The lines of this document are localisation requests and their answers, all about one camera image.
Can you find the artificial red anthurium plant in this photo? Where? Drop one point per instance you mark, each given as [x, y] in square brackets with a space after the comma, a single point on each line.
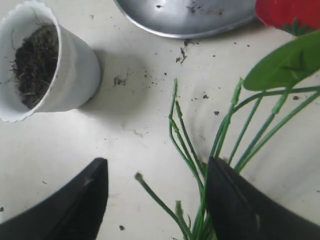
[277, 74]

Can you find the white scalloped plastic pot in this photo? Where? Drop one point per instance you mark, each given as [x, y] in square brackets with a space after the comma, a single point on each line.
[77, 76]

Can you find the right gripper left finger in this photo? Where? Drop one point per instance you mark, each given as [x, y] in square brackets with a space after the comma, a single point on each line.
[74, 212]

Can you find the round stainless steel plate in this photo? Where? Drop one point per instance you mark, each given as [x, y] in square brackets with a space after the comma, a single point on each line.
[188, 19]

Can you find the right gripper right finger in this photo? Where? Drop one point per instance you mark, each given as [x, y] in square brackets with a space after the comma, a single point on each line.
[239, 211]

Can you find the dark soil in pot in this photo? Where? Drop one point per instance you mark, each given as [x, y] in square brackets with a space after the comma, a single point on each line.
[35, 64]

